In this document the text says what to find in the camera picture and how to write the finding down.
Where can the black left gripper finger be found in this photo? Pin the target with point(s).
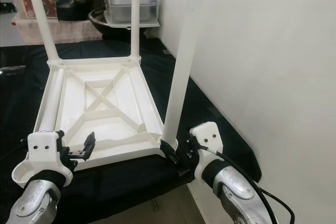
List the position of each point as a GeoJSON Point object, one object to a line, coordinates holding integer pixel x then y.
{"type": "Point", "coordinates": [90, 144]}

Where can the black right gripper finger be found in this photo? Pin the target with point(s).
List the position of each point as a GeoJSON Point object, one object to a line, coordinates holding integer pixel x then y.
{"type": "Point", "coordinates": [170, 152]}

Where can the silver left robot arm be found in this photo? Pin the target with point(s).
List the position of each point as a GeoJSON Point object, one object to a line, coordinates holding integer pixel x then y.
{"type": "Point", "coordinates": [39, 200]}

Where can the white plastic children table top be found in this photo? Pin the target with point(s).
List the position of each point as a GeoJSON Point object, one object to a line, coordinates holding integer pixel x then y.
{"type": "Point", "coordinates": [110, 135]}

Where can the clear adhesive tape strip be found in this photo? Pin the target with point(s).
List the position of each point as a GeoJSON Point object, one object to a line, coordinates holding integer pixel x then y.
{"type": "Point", "coordinates": [11, 70]}

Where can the beige patterned storage box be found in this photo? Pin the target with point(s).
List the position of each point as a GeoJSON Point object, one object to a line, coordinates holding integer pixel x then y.
{"type": "Point", "coordinates": [79, 32]}

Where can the black wok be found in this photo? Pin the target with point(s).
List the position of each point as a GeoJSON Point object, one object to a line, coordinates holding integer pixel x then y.
{"type": "Point", "coordinates": [95, 24]}

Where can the clear plastic container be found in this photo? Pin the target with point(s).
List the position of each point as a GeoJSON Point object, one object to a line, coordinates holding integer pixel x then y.
{"type": "Point", "coordinates": [121, 11]}

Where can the green mop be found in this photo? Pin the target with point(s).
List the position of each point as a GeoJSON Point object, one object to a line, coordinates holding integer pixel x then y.
{"type": "Point", "coordinates": [6, 8]}

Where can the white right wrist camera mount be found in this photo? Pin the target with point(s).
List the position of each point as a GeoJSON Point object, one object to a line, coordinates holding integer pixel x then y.
{"type": "Point", "coordinates": [207, 140]}

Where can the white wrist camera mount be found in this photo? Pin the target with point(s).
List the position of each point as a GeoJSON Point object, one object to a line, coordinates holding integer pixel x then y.
{"type": "Point", "coordinates": [47, 153]}
{"type": "Point", "coordinates": [207, 140]}

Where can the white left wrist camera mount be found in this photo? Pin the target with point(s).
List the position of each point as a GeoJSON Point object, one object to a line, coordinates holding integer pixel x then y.
{"type": "Point", "coordinates": [47, 153]}

